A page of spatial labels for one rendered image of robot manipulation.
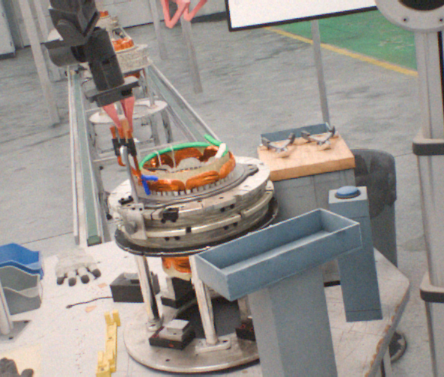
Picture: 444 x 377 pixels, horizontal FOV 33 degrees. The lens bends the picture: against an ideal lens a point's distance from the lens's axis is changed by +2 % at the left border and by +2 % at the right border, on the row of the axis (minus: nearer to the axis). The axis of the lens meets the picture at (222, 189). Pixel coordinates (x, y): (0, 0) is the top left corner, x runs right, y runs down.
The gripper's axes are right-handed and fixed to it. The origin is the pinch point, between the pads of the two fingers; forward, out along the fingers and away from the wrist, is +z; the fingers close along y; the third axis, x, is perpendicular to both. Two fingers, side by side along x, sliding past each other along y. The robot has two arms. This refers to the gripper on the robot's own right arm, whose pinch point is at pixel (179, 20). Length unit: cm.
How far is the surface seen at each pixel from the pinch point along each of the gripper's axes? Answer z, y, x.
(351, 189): 9, 17, 51
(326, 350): 25, 43, 61
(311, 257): 9, 45, 52
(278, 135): 22.7, -18.3, 25.5
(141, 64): 87, -157, -81
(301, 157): 15.0, 2.6, 36.8
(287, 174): 16.7, 9.2, 36.9
